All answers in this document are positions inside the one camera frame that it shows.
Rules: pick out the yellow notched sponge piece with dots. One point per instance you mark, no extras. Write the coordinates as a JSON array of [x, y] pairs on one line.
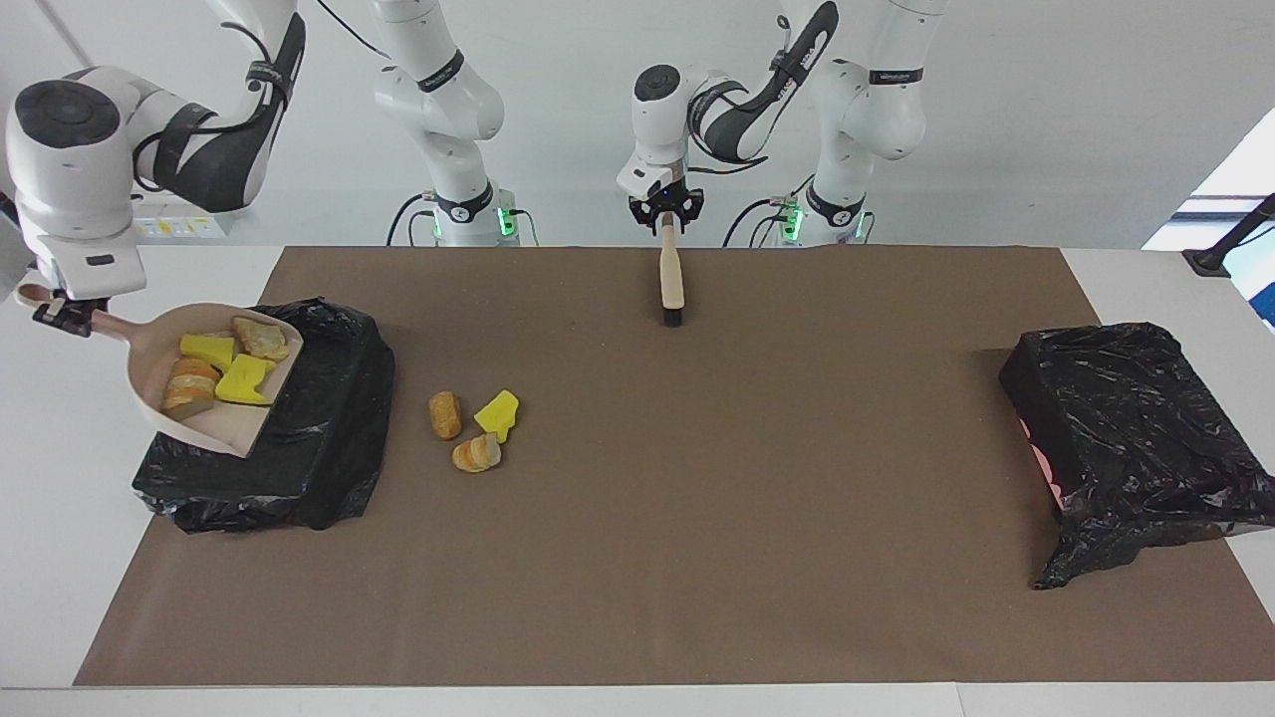
[[244, 381]]

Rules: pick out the beige hand brush black bristles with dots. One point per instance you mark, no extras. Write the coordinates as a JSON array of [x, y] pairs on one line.
[[672, 279]]

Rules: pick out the white wall socket box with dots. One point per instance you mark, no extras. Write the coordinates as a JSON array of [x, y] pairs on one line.
[[189, 227]]

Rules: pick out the bin lined with black bag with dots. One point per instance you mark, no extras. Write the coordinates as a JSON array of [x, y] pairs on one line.
[[319, 468]]

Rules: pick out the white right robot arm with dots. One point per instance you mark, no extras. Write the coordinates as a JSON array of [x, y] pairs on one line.
[[70, 199]]

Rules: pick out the pale crusty bread piece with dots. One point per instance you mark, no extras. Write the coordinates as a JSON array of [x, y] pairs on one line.
[[261, 339]]

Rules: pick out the black clamp stand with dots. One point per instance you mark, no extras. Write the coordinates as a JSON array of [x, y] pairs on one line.
[[1210, 261], [6, 204]]

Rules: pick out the orange striped bread piece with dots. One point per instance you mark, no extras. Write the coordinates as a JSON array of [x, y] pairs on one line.
[[477, 453], [189, 388]]

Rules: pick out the yellow wedge sponge piece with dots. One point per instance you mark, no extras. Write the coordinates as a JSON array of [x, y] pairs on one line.
[[206, 349]]

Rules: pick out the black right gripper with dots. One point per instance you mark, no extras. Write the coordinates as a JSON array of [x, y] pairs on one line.
[[68, 309]]

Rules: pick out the beige plastic dustpan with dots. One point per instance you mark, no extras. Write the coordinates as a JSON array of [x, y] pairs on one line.
[[219, 428]]

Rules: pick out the brown paper table mat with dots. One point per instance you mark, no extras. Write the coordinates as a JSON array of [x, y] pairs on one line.
[[637, 627]]

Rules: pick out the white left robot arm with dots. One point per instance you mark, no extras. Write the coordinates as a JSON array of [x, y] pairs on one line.
[[657, 139]]

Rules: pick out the brown fried bread roll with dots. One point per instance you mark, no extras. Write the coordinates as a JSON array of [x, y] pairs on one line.
[[444, 415]]

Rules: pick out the pink bin with black bag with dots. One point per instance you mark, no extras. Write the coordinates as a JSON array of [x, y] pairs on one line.
[[1136, 428]]

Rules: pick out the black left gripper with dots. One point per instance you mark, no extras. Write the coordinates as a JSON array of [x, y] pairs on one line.
[[665, 202]]

